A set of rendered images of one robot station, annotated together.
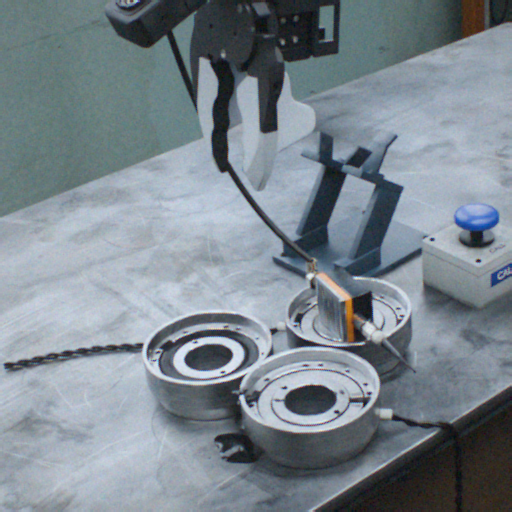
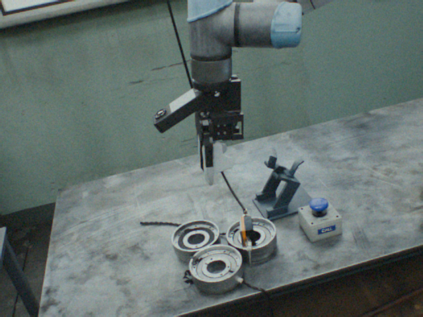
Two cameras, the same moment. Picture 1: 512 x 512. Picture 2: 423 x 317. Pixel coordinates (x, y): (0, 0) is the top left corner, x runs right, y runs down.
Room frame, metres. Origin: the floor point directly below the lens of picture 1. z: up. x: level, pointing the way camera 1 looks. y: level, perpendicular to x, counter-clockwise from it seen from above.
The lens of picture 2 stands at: (0.04, -0.38, 1.46)
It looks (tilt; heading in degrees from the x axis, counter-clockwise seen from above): 29 degrees down; 26
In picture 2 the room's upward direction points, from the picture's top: 11 degrees counter-clockwise
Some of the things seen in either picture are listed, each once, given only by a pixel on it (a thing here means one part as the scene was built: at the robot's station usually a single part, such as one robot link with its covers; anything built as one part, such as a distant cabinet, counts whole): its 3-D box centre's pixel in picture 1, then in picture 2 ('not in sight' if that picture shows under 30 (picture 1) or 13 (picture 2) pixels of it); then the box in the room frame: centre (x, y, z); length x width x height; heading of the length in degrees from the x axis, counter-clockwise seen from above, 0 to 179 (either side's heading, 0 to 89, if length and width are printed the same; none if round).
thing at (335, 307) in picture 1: (335, 307); (244, 231); (0.74, -0.07, 0.85); 0.05 x 0.02 x 0.04; 21
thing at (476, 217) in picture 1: (476, 234); (318, 211); (0.83, -0.21, 0.85); 0.04 x 0.04 x 0.05
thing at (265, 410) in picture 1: (311, 409); (217, 270); (0.65, -0.04, 0.82); 0.08 x 0.08 x 0.02
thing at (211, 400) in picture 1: (210, 365); (196, 242); (0.72, 0.04, 0.82); 0.10 x 0.10 x 0.04
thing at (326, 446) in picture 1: (311, 408); (217, 269); (0.65, -0.04, 0.82); 0.10 x 0.10 x 0.04
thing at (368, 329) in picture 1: (362, 317); (249, 238); (0.72, -0.09, 0.85); 0.17 x 0.02 x 0.04; 21
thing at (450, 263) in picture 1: (481, 256); (322, 219); (0.84, -0.21, 0.82); 0.08 x 0.07 x 0.05; 123
